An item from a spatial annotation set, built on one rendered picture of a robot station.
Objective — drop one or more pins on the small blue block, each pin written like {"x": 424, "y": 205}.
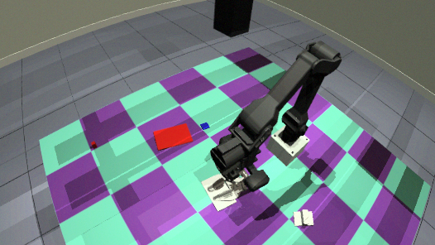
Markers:
{"x": 204, "y": 125}

